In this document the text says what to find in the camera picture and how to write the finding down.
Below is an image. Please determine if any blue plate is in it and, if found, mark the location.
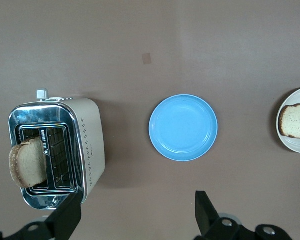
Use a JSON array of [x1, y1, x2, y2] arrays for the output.
[[148, 94, 219, 162]]

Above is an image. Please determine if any beige plate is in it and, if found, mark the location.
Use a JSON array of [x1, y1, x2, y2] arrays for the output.
[[275, 86, 300, 155]]

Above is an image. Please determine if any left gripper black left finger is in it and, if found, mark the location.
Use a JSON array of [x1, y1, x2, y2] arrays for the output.
[[0, 191, 83, 240]]

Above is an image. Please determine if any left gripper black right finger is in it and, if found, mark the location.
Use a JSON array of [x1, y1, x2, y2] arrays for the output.
[[194, 190, 293, 240]]

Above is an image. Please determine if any brown square tape patch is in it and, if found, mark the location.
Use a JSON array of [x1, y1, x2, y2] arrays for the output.
[[141, 52, 153, 65]]

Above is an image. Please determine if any toasted bread slice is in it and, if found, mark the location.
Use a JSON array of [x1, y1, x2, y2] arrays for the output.
[[8, 137, 48, 189], [279, 103, 300, 140]]

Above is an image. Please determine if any cream and chrome toaster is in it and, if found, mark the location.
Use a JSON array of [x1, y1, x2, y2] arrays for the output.
[[8, 88, 106, 210]]

